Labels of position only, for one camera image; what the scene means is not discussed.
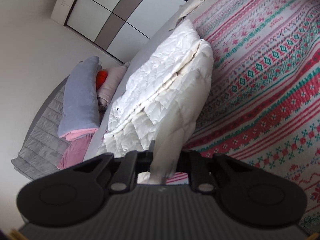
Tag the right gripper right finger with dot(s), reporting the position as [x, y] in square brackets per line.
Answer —
[193, 164]

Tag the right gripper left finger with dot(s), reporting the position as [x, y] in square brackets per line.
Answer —
[134, 162]

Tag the white quilted down jacket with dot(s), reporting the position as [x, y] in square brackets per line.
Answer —
[162, 101]

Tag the pink bedding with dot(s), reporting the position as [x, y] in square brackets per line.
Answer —
[75, 152]

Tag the grey quilted headboard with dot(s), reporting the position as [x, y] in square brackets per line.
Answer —
[42, 148]

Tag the red green patterned blanket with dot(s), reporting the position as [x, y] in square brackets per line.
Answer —
[263, 106]

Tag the grey bed sheet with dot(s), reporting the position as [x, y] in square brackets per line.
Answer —
[135, 63]

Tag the beige pink pillow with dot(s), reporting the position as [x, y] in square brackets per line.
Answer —
[106, 92]

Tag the orange red plush toy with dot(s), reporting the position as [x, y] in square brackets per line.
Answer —
[101, 78]

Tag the white grey sliding wardrobe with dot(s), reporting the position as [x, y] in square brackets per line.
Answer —
[119, 27]

